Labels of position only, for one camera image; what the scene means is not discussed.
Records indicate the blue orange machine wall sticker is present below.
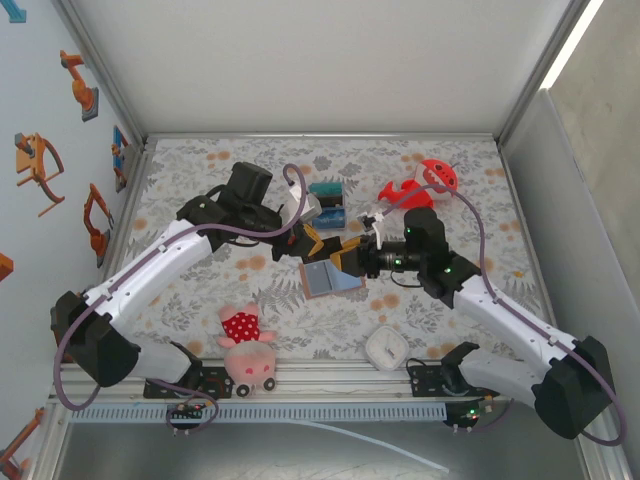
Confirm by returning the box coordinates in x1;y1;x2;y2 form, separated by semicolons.
110;125;131;194

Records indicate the white square clock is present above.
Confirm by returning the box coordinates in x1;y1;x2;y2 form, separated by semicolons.
364;324;408;373

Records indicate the red shark plush toy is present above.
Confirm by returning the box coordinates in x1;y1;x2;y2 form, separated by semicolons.
377;158;459;212

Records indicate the blue credit card stack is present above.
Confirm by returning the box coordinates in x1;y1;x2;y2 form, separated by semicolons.
313;206;348;230

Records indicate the aluminium frame post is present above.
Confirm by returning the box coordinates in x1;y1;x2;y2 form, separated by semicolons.
497;0;599;149
52;0;149;146

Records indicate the clear acrylic card stand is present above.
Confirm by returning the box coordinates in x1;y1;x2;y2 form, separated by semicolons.
307;180;349;231

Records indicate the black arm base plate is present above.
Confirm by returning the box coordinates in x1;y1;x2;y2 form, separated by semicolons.
405;357;501;400
198;366;237;400

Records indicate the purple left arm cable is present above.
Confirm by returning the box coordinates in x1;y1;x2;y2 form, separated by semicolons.
53;163;309;435

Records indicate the orange claw wall sticker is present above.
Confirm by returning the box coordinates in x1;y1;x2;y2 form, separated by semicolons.
13;132;66;218

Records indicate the pink leather card holder wallet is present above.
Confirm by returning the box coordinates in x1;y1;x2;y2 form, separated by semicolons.
298;257;368;301

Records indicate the white plastic tube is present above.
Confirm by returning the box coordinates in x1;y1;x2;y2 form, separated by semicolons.
277;418;451;474

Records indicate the wide aluminium frame rail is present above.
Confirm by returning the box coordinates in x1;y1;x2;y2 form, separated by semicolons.
47;357;524;404

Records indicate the small circuit board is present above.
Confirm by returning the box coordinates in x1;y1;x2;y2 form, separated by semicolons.
443;398;496;435
167;402;207;437

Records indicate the white slotted cable duct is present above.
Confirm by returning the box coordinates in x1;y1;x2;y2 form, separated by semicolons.
67;402;449;425

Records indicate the pink pig plush toy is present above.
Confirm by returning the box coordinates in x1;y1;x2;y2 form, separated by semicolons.
215;302;279;399

